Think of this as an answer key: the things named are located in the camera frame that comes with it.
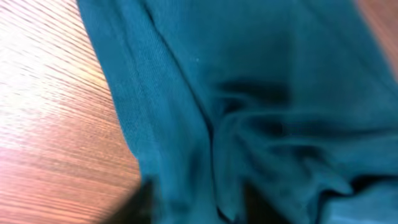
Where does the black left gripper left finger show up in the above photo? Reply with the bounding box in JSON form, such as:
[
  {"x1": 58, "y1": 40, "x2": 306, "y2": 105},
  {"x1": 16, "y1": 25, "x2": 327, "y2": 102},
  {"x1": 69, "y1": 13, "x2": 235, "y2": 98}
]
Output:
[{"x1": 102, "y1": 180, "x2": 154, "y2": 224}]

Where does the blue polo shirt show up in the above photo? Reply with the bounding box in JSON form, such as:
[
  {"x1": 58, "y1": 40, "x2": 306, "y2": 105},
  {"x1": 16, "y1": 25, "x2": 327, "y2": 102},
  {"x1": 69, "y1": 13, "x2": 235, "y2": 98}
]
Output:
[{"x1": 78, "y1": 0, "x2": 397, "y2": 223}]

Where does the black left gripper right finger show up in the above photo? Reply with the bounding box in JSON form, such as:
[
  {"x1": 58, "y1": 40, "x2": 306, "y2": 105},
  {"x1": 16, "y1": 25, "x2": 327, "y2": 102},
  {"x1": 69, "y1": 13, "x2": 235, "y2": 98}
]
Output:
[{"x1": 244, "y1": 183, "x2": 289, "y2": 224}]

